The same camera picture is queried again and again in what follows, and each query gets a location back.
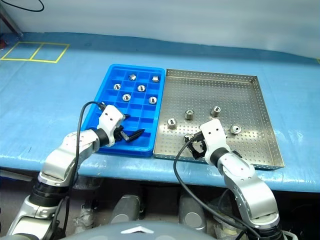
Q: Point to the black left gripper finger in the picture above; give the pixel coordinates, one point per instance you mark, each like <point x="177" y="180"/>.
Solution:
<point x="136" y="134"/>
<point x="126" y="116"/>

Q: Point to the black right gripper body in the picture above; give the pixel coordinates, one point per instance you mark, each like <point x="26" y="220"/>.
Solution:
<point x="201" y="143"/>

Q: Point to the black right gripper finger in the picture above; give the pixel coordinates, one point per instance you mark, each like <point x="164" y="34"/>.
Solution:
<point x="196" y="156"/>
<point x="190" y="143"/>

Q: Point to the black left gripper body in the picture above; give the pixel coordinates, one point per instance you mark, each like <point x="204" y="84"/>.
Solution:
<point x="118" y="133"/>

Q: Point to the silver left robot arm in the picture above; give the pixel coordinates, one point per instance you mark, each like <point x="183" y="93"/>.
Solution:
<point x="65" y="155"/>

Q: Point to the blue compartment tray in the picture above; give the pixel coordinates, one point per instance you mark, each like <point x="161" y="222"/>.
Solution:
<point x="147" y="120"/>

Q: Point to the grey rounded shape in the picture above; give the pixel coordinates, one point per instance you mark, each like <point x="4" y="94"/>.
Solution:
<point x="192" y="212"/>
<point x="126" y="208"/>

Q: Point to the perforated metal tray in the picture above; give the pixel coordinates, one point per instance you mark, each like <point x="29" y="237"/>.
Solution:
<point x="237" y="95"/>

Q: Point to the blue plastic table cover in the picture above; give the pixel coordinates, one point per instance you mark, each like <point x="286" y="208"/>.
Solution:
<point x="50" y="100"/>

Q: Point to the grey robot torso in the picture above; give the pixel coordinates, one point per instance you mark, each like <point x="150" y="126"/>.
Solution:
<point x="135" y="231"/>

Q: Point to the yellow tape floor squares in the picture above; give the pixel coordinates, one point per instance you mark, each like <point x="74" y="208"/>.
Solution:
<point x="37" y="51"/>

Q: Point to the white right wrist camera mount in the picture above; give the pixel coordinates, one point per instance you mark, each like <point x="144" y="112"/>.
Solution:
<point x="213" y="135"/>

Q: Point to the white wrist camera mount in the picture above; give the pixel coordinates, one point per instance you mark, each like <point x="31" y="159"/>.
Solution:
<point x="110" y="117"/>
<point x="213" y="135"/>

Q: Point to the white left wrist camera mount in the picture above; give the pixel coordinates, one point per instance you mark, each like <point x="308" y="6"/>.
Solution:
<point x="110" y="117"/>

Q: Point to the grey tape wrapped post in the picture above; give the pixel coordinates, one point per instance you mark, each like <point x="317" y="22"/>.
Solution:
<point x="85" y="217"/>

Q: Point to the grey metal frame leg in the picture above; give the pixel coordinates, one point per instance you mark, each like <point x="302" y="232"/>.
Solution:
<point x="12" y="21"/>

